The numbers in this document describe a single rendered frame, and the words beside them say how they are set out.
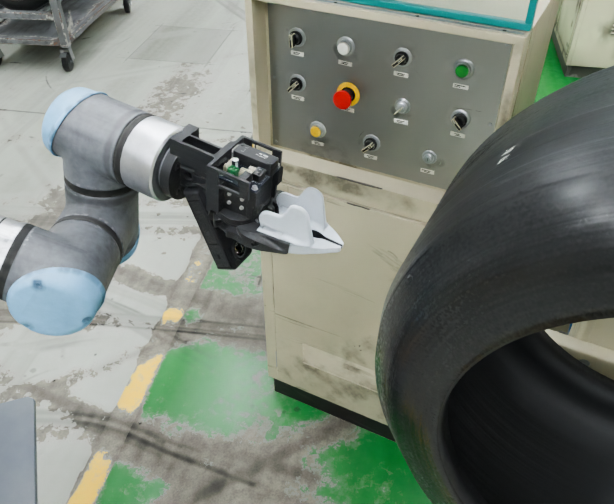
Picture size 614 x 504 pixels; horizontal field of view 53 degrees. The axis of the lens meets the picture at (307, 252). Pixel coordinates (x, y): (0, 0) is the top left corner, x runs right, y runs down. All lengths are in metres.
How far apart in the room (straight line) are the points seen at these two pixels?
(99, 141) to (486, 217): 0.44
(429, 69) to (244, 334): 1.31
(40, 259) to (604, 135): 0.55
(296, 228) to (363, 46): 0.69
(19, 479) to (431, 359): 0.94
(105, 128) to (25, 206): 2.39
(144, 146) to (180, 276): 1.83
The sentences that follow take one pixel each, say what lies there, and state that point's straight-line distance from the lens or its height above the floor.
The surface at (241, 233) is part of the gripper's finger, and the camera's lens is 0.66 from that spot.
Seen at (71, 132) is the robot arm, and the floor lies 1.30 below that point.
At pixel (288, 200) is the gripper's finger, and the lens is 0.69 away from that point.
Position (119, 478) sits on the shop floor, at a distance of 1.98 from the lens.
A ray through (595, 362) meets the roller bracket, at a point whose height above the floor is 0.94.
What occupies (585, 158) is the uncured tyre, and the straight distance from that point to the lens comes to 0.47.
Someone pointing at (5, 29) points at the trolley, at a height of 0.21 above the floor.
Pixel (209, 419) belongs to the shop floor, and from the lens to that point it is 2.03.
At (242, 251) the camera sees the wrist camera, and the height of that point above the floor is 1.17.
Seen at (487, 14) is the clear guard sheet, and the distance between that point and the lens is 1.17.
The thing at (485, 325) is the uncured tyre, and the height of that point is 1.30.
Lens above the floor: 1.65
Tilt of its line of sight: 40 degrees down
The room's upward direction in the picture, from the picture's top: straight up
